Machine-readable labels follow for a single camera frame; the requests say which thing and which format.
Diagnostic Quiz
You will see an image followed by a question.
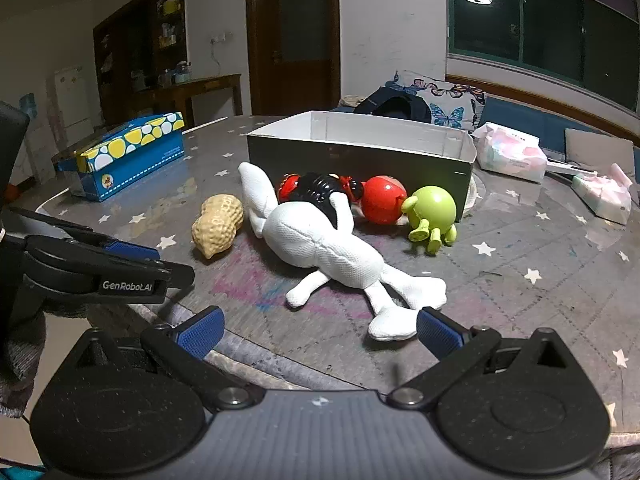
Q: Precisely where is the butterfly print pillow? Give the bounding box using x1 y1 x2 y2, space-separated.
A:
415 78 488 133
385 71 436 93

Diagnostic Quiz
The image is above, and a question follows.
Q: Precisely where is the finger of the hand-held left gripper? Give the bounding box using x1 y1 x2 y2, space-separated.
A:
22 234 197 307
9 206 162 263

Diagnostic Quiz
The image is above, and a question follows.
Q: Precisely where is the white fridge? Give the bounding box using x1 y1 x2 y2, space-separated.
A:
47 65 91 133

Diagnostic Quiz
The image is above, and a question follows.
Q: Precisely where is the red and brown round toy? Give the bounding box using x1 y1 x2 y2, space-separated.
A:
360 175 408 226

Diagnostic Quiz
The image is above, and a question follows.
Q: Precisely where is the blue dotted tissue box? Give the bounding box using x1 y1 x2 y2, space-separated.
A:
57 111 186 203

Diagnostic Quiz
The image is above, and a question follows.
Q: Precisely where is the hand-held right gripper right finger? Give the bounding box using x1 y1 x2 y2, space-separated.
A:
387 308 576 408

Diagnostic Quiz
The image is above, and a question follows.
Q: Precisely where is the dark wooden door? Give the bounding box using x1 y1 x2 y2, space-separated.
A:
245 0 341 117

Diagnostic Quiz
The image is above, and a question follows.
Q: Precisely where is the pink tissue pack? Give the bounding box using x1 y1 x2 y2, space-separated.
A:
472 121 548 184
571 162 633 226

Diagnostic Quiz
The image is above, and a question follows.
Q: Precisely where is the blue sofa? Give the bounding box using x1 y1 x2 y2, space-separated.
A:
332 77 640 161

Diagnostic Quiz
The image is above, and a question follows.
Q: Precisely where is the wooden shelf cabinet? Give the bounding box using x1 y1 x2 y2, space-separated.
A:
92 0 188 126

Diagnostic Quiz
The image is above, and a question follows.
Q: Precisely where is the cardboard box with white inside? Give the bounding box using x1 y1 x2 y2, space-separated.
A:
246 110 479 221

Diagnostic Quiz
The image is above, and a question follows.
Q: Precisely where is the grey pillow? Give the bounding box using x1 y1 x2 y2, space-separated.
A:
565 128 638 178

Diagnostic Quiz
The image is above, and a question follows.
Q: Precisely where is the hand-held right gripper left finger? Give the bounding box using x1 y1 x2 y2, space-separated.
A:
70 306 266 413

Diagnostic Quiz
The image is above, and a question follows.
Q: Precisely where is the grey star tablecloth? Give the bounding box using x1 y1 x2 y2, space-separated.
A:
35 115 640 441

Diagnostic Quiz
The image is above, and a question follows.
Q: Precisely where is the white plush toy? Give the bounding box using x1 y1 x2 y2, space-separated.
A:
237 161 447 343

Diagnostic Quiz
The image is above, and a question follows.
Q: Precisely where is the white flat packet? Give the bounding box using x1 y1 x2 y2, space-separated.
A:
546 159 597 179

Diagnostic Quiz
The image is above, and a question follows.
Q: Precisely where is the tan peanut toy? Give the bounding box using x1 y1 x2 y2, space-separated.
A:
192 195 245 260

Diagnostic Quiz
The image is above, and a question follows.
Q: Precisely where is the wooden side table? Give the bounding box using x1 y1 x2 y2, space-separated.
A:
127 74 243 128

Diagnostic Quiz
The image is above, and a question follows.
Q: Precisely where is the dark window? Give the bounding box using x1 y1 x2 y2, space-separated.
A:
446 0 640 111

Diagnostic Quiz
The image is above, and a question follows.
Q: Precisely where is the black and red toy figure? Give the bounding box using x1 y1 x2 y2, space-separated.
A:
276 172 363 226

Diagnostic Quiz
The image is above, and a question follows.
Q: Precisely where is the green round toy figure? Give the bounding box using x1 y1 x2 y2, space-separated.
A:
401 186 458 255

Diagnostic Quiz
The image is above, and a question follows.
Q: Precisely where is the black backpack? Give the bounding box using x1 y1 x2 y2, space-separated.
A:
353 87 433 124

